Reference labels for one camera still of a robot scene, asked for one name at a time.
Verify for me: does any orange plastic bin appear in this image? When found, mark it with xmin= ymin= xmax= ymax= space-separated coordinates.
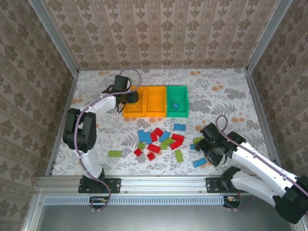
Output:
xmin=123 ymin=86 xmax=146 ymax=118
xmin=144 ymin=86 xmax=167 ymax=118

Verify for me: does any green plastic bin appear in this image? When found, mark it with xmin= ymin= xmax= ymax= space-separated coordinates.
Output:
xmin=166 ymin=86 xmax=190 ymax=118

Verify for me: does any grey metal sheet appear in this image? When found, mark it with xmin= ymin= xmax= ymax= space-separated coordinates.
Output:
xmin=36 ymin=204 xmax=299 ymax=231

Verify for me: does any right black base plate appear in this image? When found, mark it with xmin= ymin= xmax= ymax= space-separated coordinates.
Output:
xmin=205 ymin=177 xmax=251 ymax=194

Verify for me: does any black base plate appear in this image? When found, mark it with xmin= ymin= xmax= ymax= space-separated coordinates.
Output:
xmin=205 ymin=177 xmax=251 ymax=194
xmin=78 ymin=177 xmax=121 ymax=194

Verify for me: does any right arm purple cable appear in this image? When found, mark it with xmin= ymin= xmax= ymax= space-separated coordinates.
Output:
xmin=215 ymin=115 xmax=308 ymax=213

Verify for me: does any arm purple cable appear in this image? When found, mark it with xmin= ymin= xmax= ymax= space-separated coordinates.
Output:
xmin=74 ymin=69 xmax=142 ymax=213
xmin=215 ymin=115 xmax=308 ymax=213

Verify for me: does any left aluminium table edge rail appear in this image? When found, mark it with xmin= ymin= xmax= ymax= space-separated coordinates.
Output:
xmin=45 ymin=71 xmax=79 ymax=176

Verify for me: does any aluminium table edge rail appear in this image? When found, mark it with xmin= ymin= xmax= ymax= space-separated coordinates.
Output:
xmin=45 ymin=71 xmax=79 ymax=176
xmin=243 ymin=68 xmax=282 ymax=175

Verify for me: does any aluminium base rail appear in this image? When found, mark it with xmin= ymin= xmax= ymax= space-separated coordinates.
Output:
xmin=36 ymin=175 xmax=299 ymax=193

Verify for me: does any right aluminium table edge rail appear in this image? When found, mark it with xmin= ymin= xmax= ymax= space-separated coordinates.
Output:
xmin=243 ymin=68 xmax=282 ymax=175

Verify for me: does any grey slotted cable duct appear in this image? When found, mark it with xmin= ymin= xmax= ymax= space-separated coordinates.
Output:
xmin=44 ymin=195 xmax=226 ymax=205

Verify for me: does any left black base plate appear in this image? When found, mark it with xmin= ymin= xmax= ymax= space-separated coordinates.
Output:
xmin=78 ymin=177 xmax=121 ymax=194

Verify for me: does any left aluminium frame post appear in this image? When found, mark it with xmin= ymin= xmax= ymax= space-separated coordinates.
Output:
xmin=27 ymin=0 xmax=79 ymax=75

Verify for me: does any aluminium frame post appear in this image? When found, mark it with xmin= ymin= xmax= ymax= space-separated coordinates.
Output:
xmin=245 ymin=0 xmax=293 ymax=73
xmin=27 ymin=0 xmax=79 ymax=75

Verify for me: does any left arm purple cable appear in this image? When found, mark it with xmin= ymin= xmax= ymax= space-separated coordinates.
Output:
xmin=74 ymin=69 xmax=142 ymax=213

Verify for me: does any right aluminium frame post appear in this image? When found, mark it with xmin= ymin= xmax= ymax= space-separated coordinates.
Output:
xmin=245 ymin=0 xmax=293 ymax=73

